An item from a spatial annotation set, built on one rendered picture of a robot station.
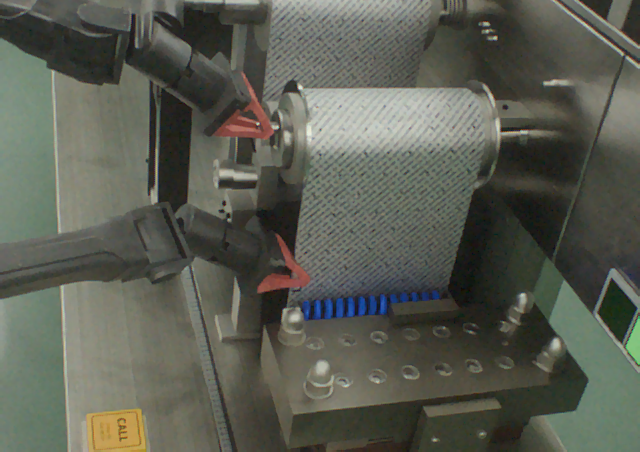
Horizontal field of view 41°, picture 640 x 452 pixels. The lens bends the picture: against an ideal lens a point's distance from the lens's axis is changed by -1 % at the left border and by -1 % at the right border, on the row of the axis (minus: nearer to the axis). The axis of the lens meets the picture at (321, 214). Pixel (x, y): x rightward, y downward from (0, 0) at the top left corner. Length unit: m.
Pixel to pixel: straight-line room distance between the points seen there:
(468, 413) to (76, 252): 0.51
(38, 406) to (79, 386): 1.23
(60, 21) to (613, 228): 0.66
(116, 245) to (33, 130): 2.74
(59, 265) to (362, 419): 0.41
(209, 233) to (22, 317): 1.72
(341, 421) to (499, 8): 0.62
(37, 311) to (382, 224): 1.76
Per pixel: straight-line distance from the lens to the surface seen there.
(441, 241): 1.19
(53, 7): 0.97
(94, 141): 1.77
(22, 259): 0.89
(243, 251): 1.07
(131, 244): 0.97
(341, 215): 1.11
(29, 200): 3.24
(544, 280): 1.53
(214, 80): 1.00
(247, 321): 1.29
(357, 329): 1.15
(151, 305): 1.36
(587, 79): 1.10
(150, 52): 0.96
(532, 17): 1.21
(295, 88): 1.08
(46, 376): 2.54
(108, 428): 1.15
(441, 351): 1.15
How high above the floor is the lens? 1.78
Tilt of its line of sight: 33 degrees down
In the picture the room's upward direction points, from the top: 9 degrees clockwise
